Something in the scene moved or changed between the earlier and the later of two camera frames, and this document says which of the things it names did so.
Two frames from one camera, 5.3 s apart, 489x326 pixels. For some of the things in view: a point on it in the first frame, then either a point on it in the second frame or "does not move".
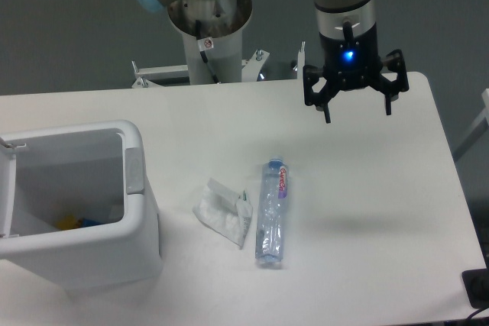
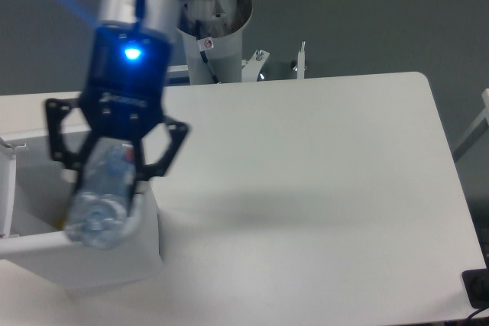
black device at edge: x=476 y=283 does not move
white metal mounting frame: x=150 y=75 does not move
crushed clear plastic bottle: x=270 y=217 -> x=101 y=205
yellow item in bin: x=67 y=222 does not move
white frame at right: x=476 y=130 does not move
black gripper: x=351 y=62 -> x=128 y=81
